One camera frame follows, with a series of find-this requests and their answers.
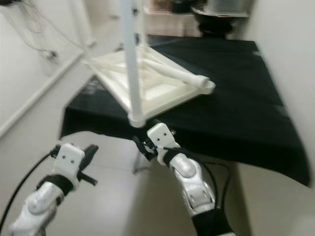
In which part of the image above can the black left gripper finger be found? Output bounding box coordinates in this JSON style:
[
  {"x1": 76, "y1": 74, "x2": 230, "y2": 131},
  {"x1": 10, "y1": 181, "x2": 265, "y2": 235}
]
[{"x1": 81, "y1": 144, "x2": 99, "y2": 171}]

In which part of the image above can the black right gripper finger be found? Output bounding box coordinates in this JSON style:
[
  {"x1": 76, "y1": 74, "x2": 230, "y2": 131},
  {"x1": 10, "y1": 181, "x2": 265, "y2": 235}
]
[{"x1": 132, "y1": 135, "x2": 152, "y2": 160}]

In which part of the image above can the white plastic table top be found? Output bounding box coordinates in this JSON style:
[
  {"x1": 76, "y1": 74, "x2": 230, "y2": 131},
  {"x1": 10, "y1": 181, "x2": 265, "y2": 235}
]
[{"x1": 84, "y1": 45, "x2": 216, "y2": 127}]

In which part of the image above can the black table cloth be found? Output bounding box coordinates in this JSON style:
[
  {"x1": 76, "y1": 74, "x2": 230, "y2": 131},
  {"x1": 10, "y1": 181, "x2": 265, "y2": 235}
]
[{"x1": 60, "y1": 34, "x2": 312, "y2": 186}]

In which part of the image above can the red printed box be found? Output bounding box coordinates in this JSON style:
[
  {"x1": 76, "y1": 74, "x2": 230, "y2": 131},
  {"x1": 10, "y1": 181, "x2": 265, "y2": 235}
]
[{"x1": 153, "y1": 0, "x2": 173, "y2": 13}]

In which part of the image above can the black bag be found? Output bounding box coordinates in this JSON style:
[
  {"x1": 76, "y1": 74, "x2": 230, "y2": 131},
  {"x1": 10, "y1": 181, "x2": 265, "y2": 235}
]
[{"x1": 172, "y1": 0, "x2": 192, "y2": 14}]

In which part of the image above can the black wok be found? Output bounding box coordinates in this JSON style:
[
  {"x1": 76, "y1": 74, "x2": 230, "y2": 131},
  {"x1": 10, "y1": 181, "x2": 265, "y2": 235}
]
[{"x1": 192, "y1": 7, "x2": 249, "y2": 30}]

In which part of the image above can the clear plastic storage box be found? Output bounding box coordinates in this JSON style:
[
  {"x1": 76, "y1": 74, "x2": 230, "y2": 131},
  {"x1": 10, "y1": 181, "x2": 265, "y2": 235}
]
[{"x1": 204, "y1": 0, "x2": 252, "y2": 14}]

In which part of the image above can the black power strip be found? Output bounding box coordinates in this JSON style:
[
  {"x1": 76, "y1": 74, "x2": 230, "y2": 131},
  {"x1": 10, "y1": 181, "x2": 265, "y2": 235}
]
[{"x1": 0, "y1": 0, "x2": 25, "y2": 6}]

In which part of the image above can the grey metal folding table frame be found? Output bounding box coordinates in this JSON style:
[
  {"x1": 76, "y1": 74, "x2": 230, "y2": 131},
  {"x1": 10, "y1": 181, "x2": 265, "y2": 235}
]
[{"x1": 133, "y1": 152, "x2": 151, "y2": 173}]

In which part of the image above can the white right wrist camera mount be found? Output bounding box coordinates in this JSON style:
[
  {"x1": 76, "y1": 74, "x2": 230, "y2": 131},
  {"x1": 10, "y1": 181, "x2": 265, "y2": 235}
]
[{"x1": 148, "y1": 123, "x2": 180, "y2": 163}]

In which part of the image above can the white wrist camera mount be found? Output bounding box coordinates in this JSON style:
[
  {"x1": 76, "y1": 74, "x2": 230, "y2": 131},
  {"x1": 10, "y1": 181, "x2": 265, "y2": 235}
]
[
  {"x1": 55, "y1": 144, "x2": 85, "y2": 190},
  {"x1": 148, "y1": 123, "x2": 180, "y2": 163}
]

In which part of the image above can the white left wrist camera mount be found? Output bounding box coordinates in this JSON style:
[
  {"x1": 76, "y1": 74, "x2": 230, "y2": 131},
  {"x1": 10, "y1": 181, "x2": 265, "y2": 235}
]
[{"x1": 55, "y1": 144, "x2": 85, "y2": 190}]

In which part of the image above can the black wall cable tangle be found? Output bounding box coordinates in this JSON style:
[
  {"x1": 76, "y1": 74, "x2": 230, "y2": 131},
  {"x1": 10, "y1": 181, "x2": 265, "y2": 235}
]
[{"x1": 5, "y1": 0, "x2": 84, "y2": 62}]

